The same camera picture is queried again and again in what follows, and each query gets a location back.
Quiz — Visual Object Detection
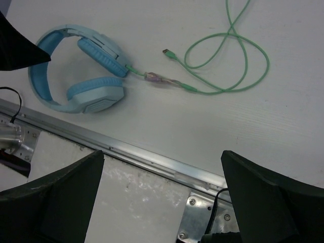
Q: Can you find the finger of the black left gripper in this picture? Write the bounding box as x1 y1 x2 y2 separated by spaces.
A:
0 14 51 71

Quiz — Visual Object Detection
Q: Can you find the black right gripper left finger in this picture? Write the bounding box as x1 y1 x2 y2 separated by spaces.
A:
1 151 104 242

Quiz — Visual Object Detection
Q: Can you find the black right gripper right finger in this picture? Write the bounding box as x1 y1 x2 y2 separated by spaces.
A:
221 150 323 242

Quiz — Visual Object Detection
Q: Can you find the black right base wire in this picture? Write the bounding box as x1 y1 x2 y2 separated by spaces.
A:
206 187 230 235

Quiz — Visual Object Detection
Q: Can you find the black base wire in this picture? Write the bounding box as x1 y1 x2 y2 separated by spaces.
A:
0 87 22 125
206 187 230 235

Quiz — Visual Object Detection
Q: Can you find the black left base wire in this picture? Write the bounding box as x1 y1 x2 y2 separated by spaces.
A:
0 87 22 125

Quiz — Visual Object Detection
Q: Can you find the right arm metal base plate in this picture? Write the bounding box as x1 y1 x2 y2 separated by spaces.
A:
176 190 239 242

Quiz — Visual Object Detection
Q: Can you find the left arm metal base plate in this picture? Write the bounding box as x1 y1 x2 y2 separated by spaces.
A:
1 118 41 163

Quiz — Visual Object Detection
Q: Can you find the aluminium table edge rail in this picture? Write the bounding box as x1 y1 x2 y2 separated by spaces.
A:
1 100 227 195

